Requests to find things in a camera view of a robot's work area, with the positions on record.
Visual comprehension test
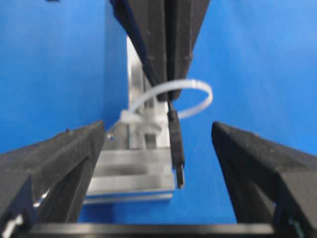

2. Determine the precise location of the aluminium extrusion frame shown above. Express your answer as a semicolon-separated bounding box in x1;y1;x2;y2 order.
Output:
32;34;174;205

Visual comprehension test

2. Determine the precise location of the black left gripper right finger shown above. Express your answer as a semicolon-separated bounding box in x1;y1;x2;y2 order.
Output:
211;121;317;238

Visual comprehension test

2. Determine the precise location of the black usb cable wire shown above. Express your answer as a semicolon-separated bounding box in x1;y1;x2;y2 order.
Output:
167;98;186;189

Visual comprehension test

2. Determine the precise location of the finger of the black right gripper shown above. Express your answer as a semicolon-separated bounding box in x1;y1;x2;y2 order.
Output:
110;0;170;87
165;0;211;100

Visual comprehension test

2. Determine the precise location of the white zip tie loop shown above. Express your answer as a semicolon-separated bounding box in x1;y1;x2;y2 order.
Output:
106;79;213;132

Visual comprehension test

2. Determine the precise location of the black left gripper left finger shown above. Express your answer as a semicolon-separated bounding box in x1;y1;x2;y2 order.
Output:
0;121;105;238

